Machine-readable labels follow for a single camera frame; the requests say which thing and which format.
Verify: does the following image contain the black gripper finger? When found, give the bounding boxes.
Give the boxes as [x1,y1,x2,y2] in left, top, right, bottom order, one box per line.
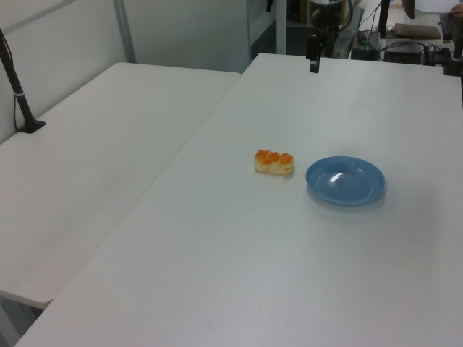
[306,34,322,74]

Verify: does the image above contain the blue round plate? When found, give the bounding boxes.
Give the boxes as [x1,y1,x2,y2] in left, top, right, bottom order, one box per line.
[305,155,386,207]

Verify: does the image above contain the orange glazed bread loaf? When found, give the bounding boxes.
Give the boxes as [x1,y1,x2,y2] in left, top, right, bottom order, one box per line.
[254,148,295,175]

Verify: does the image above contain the small black box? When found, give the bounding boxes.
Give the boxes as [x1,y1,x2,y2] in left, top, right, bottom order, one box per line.
[351,47,377,61]

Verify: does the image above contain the brown flat box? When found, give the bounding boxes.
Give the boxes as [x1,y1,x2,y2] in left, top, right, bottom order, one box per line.
[394,23,441,40]

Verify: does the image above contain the black electronic device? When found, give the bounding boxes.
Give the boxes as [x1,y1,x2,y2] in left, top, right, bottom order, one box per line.
[383,49,425,64]

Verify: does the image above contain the white vertical post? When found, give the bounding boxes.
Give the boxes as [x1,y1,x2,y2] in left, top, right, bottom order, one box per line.
[276,0,289,56]

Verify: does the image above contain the grey metal partition post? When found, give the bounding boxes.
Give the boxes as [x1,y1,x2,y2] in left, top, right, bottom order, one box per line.
[113,0,137,64]

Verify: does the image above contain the white cabinet panel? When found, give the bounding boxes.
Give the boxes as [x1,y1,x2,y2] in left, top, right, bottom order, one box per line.
[247,0,279,63]

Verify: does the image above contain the black monitor stand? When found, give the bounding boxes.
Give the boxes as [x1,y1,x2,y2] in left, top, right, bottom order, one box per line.
[378,0,392,39]

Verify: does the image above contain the black camera pole with band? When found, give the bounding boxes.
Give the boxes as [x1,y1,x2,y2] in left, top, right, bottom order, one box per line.
[0,27,47,135]

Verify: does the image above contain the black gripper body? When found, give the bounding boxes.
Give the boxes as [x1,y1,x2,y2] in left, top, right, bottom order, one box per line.
[307,1,341,36]

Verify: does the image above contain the white side table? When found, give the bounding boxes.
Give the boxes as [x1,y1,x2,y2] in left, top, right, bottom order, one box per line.
[0,61,242,310]

